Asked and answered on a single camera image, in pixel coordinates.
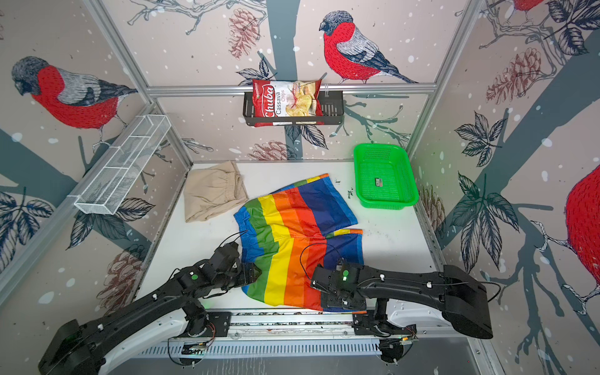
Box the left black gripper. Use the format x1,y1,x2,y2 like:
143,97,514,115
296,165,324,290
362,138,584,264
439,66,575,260
215,262,265,291

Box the beige drawstring shorts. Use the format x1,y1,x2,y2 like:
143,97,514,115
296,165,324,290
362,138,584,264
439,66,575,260
184,161,248,223

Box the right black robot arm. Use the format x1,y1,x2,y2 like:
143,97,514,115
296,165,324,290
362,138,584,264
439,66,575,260
309,261,493,340

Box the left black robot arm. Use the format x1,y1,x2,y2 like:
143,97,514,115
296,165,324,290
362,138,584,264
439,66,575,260
38,242,261,374

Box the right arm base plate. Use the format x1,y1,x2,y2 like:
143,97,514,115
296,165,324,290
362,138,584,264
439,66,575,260
351,311,417,338

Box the aluminium mounting rail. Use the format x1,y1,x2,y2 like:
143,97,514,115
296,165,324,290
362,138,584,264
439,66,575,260
95,305,488,342

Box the white vented cable duct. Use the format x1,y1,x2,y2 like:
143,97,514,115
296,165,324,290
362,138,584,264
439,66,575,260
135,338,381,360

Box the black wire wall basket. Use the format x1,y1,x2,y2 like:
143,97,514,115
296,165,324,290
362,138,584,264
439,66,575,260
242,91,345,128

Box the green plastic basket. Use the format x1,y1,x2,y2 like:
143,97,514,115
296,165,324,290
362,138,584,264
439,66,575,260
353,144,419,210

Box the red cassava chips bag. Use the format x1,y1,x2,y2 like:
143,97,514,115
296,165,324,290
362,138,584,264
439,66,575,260
252,80,323,127

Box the rainbow coloured shorts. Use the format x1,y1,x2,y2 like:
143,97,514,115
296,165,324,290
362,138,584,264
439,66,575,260
234,174,364,311

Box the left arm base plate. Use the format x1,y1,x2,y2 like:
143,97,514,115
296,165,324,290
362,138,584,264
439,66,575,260
178,311,232,339

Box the white wire mesh shelf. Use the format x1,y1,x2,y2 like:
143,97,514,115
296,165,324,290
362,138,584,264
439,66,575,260
69,114,171,215

